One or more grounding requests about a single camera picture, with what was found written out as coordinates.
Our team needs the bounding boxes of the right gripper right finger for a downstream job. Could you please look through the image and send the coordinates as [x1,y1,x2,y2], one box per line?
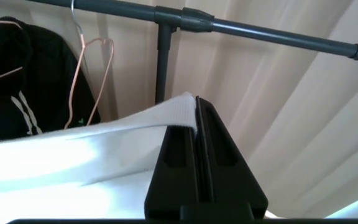
[195,95,269,220]

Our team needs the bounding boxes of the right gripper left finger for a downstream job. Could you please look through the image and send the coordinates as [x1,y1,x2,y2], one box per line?
[144,124,205,220]

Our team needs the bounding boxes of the white garment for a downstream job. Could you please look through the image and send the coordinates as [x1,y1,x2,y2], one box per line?
[0,91,280,222]

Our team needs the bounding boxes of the pink clothes hanger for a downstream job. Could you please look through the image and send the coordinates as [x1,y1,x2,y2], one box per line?
[0,19,24,88]
[63,0,116,131]

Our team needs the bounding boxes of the black shorts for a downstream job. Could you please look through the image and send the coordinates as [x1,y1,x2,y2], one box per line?
[0,16,102,144]

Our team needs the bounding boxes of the black clothes rack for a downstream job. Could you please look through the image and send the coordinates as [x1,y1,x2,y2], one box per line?
[26,0,358,105]

